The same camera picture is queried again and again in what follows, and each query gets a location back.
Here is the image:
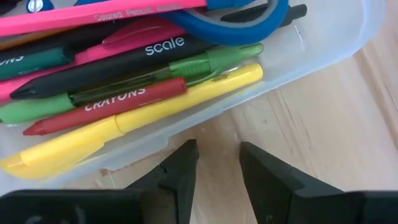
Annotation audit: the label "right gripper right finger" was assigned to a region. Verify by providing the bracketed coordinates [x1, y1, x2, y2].
[239, 141, 343, 224]

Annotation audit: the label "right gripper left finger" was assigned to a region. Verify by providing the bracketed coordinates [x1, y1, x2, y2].
[126, 139, 200, 224]

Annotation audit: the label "yellow highlighter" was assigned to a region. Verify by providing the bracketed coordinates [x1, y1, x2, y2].
[0, 63, 264, 180]

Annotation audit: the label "red crayon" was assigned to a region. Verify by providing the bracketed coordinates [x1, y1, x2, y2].
[22, 77, 188, 137]

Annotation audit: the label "black pen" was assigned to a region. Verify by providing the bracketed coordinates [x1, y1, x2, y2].
[0, 20, 137, 62]
[10, 34, 218, 101]

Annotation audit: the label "green pen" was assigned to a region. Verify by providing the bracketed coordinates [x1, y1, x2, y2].
[0, 42, 264, 125]

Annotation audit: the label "blue-handled scissors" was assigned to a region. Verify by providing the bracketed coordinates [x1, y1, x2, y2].
[161, 0, 290, 47]

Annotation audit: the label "pink highlighter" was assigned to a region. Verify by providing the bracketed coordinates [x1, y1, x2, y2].
[0, 17, 187, 103]

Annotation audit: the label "green crayon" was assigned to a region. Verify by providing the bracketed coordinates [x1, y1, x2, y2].
[0, 45, 75, 81]

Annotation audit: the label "pink pencil blue cap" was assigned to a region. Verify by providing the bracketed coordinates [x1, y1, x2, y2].
[0, 0, 252, 37]

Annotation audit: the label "orange pencil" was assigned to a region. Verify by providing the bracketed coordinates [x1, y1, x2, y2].
[0, 27, 72, 52]

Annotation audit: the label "pink-lidded clear pencil box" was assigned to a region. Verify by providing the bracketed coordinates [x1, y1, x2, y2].
[0, 0, 388, 195]

